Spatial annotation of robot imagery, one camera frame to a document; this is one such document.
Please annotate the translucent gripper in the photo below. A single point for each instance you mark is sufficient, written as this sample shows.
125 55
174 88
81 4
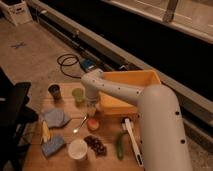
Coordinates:
91 109

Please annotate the silver metal fork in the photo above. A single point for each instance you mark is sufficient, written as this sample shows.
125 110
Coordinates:
76 130

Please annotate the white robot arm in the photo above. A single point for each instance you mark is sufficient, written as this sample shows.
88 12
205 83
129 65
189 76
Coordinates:
163 140

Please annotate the green plastic cup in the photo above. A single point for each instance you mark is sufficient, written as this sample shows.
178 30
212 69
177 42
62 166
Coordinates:
78 95

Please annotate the dark brown cup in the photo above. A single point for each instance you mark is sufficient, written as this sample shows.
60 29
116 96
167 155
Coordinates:
55 92

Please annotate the white paper cup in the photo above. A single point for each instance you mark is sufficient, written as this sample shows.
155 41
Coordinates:
78 149

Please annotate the orange round toy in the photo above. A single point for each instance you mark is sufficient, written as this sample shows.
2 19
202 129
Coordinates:
93 124

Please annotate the blue cloth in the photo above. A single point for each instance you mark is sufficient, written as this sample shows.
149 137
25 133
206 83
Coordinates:
56 118

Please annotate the blue power box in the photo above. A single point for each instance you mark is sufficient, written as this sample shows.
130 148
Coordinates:
87 65

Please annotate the purple grape bunch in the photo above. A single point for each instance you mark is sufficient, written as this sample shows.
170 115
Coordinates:
96 145

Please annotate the green pepper toy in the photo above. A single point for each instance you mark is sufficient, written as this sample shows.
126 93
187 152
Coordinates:
119 145

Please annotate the blue sponge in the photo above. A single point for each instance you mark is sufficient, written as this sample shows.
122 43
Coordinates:
53 145

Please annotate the yellow plastic bin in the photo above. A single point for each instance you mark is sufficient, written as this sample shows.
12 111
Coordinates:
113 107

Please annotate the yellow banana toy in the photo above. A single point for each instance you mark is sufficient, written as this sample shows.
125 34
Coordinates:
46 136

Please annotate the black chair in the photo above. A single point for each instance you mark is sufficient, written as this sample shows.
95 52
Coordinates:
14 115

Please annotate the white cardboard box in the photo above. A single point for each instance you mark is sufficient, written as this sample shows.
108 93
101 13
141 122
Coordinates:
17 14

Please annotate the white long-handled brush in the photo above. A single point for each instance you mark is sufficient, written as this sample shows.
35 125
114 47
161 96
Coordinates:
128 127

